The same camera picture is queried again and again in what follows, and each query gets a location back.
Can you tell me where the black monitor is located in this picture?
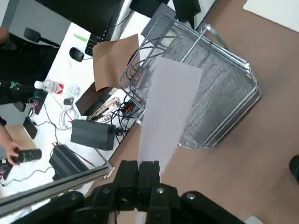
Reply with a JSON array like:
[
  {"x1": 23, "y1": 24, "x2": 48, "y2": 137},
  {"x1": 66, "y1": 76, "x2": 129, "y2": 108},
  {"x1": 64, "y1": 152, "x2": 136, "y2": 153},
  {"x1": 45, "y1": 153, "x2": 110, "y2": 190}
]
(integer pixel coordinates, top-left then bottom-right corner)
[{"x1": 39, "y1": 0, "x2": 122, "y2": 41}]

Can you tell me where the aluminium frame post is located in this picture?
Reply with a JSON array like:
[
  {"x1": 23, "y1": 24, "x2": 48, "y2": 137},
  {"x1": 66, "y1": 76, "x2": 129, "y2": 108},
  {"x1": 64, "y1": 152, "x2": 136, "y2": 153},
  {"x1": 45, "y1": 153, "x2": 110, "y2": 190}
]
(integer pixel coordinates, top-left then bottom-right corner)
[{"x1": 0, "y1": 164, "x2": 115, "y2": 212}]

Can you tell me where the person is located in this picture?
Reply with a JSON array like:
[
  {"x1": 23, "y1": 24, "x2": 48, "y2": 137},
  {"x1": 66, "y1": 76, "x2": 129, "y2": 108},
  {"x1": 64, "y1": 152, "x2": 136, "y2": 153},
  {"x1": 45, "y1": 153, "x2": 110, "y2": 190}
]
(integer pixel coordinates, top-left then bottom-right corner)
[{"x1": 0, "y1": 25, "x2": 60, "y2": 108}]

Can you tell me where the red black connector plug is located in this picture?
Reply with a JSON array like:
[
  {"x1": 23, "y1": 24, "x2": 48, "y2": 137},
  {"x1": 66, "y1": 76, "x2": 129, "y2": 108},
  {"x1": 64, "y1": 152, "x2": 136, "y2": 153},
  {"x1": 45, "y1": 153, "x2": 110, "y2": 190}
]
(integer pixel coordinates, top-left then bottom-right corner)
[{"x1": 121, "y1": 101, "x2": 135, "y2": 115}]

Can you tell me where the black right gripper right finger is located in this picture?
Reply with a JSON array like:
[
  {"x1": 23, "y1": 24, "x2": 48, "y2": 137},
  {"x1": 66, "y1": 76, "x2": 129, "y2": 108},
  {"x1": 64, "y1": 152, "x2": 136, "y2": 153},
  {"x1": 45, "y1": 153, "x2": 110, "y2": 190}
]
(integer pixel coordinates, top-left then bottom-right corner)
[{"x1": 138, "y1": 161, "x2": 243, "y2": 224}]

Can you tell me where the black computer mouse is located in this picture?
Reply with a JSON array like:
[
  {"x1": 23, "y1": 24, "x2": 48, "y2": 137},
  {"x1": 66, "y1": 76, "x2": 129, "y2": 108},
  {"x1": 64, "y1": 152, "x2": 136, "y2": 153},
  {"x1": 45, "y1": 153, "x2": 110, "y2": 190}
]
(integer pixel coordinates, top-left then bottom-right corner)
[{"x1": 69, "y1": 47, "x2": 85, "y2": 63}]

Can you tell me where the white clipboard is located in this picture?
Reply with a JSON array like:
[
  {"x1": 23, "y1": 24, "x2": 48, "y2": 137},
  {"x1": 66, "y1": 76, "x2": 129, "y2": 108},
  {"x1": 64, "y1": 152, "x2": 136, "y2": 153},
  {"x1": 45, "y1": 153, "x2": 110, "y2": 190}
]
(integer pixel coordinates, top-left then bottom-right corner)
[{"x1": 242, "y1": 0, "x2": 299, "y2": 31}]

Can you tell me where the silver mesh file organizer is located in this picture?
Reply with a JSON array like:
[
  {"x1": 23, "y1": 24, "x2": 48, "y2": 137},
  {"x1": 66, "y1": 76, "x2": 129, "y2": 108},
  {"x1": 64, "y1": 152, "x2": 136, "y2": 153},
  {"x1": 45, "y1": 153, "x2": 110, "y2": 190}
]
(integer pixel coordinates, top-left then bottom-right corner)
[{"x1": 119, "y1": 14, "x2": 260, "y2": 150}]

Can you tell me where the white A4 paper sheet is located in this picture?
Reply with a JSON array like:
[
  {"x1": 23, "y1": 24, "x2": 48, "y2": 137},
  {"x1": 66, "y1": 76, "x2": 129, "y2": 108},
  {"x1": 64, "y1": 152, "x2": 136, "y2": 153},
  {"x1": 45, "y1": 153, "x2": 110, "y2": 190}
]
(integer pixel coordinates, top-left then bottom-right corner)
[{"x1": 116, "y1": 56, "x2": 203, "y2": 224}]

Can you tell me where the dark grey flat box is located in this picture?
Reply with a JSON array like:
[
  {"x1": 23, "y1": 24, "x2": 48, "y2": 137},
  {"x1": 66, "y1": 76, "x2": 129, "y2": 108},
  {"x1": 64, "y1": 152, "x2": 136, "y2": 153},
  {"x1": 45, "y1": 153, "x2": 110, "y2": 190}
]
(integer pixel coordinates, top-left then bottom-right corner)
[{"x1": 141, "y1": 2, "x2": 178, "y2": 38}]

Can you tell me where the black phone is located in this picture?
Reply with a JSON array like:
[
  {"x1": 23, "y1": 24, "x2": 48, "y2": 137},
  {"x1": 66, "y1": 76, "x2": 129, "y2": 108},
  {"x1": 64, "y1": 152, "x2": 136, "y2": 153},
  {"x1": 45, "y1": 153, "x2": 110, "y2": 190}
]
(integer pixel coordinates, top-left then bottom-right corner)
[{"x1": 22, "y1": 116, "x2": 38, "y2": 140}]

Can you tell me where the black keyboard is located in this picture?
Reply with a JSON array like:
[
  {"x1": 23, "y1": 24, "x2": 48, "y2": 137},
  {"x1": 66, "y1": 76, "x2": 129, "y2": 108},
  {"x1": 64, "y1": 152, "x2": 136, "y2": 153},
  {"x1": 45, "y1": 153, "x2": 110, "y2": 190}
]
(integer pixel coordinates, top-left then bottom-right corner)
[{"x1": 84, "y1": 32, "x2": 111, "y2": 56}]

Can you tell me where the black power supply box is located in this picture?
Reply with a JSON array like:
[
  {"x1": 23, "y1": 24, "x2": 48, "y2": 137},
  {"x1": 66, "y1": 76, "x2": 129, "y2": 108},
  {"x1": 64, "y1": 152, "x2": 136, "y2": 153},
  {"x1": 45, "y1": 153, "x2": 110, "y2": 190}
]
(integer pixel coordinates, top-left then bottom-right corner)
[
  {"x1": 71, "y1": 119, "x2": 116, "y2": 151},
  {"x1": 49, "y1": 144, "x2": 95, "y2": 181}
]

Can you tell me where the brown paper flap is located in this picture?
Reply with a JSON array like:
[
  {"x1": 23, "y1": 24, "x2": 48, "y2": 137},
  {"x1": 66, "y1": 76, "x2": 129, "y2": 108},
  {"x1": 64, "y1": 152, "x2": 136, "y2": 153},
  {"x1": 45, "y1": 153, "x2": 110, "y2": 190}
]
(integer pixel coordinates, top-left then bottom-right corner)
[{"x1": 93, "y1": 34, "x2": 141, "y2": 93}]

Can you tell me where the brown box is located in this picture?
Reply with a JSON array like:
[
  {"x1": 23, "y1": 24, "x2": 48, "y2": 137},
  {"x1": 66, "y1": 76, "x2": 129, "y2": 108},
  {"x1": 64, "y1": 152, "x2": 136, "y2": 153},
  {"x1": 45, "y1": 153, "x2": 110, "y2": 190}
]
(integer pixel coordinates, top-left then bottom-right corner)
[{"x1": 75, "y1": 84, "x2": 119, "y2": 116}]

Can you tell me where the clear water bottle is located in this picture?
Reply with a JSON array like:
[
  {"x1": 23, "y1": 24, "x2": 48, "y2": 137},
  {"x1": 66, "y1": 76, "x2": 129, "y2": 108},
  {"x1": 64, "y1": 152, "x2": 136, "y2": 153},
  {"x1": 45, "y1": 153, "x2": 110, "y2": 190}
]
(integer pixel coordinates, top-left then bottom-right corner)
[{"x1": 34, "y1": 80, "x2": 64, "y2": 95}]

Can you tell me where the black remote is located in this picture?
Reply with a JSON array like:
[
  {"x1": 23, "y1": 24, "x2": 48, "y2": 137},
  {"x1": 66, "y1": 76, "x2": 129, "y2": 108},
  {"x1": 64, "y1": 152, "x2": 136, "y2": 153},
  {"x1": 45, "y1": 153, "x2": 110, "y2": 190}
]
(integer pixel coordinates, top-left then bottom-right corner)
[{"x1": 14, "y1": 148, "x2": 43, "y2": 164}]

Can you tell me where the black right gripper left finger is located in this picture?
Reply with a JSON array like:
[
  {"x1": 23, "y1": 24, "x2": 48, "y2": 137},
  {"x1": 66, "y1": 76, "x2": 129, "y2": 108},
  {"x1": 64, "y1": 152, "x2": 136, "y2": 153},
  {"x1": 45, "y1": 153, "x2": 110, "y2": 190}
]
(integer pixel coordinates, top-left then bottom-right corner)
[{"x1": 45, "y1": 160, "x2": 139, "y2": 224}]

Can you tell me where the black mesh pen cup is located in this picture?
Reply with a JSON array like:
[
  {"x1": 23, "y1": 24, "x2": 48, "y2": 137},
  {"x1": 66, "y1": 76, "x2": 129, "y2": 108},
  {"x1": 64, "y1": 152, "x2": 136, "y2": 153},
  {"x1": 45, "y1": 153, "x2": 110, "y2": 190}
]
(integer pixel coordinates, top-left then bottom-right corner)
[{"x1": 289, "y1": 155, "x2": 299, "y2": 185}]

